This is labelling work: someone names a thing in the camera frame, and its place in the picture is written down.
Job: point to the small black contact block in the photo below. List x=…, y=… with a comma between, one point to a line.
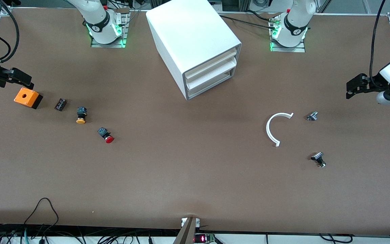
x=60, y=104

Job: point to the yellow mushroom push button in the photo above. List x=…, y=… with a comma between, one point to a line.
x=81, y=113

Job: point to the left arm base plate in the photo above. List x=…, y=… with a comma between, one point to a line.
x=283, y=49

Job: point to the white curved plastic arc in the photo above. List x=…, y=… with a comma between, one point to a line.
x=267, y=130

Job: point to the grey angled mount bar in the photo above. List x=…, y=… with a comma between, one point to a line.
x=186, y=234

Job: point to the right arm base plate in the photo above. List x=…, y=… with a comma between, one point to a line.
x=96, y=44

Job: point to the small silver selector switch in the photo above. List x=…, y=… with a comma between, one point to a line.
x=312, y=116

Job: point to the orange button box with hole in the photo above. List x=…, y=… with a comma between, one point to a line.
x=25, y=96

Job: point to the red mushroom push button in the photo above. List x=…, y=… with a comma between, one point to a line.
x=105, y=135

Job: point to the red LED display module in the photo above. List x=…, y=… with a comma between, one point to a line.
x=202, y=238

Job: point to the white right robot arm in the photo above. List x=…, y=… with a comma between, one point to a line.
x=100, y=20

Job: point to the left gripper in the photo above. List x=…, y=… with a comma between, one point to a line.
x=376, y=82

